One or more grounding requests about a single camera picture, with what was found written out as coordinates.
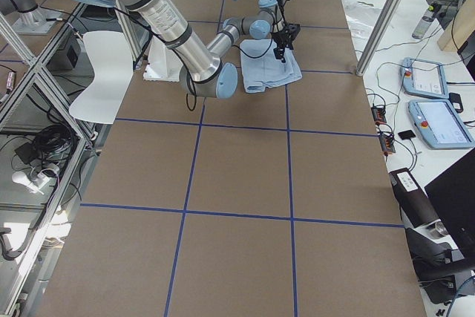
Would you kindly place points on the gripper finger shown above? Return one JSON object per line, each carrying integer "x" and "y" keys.
{"x": 283, "y": 56}
{"x": 277, "y": 53}

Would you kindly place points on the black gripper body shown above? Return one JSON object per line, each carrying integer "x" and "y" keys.
{"x": 283, "y": 39}

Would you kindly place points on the light blue striped shirt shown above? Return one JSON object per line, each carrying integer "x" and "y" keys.
{"x": 260, "y": 68}

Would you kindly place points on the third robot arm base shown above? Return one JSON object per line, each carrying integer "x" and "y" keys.
{"x": 33, "y": 20}

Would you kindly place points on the clear plastic bag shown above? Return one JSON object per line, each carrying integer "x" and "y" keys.
{"x": 361, "y": 18}

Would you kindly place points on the upper orange black electronics box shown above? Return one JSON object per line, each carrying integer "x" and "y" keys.
{"x": 378, "y": 114}

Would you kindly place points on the orange black electronics box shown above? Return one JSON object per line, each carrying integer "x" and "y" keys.
{"x": 386, "y": 140}
{"x": 378, "y": 114}

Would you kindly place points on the lower orange black electronics box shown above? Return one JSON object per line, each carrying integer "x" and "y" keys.
{"x": 386, "y": 140}

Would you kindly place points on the clear water bottle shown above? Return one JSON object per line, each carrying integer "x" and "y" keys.
{"x": 426, "y": 20}

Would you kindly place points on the upper blue teach pendant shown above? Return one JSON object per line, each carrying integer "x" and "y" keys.
{"x": 424, "y": 78}

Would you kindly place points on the blue teach pendant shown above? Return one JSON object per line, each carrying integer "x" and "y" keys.
{"x": 424, "y": 78}
{"x": 439, "y": 125}

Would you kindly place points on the white curved chair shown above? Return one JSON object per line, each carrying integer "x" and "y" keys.
{"x": 112, "y": 62}

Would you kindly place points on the lower blue teach pendant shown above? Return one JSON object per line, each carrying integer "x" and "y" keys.
{"x": 439, "y": 125}

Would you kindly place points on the wooden board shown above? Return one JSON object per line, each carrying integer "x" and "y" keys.
{"x": 458, "y": 31}

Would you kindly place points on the black power adapter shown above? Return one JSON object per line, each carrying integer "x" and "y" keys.
{"x": 456, "y": 101}

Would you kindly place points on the dark brown paper roll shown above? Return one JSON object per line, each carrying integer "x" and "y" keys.
{"x": 411, "y": 198}

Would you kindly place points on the black monitor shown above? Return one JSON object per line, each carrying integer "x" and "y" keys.
{"x": 452, "y": 196}

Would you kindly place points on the black monitor stand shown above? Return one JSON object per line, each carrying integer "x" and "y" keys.
{"x": 441, "y": 271}

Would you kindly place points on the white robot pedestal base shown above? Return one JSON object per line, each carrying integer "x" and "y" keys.
{"x": 163, "y": 64}

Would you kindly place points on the aluminium frame post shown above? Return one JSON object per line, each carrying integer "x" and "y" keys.
{"x": 382, "y": 23}

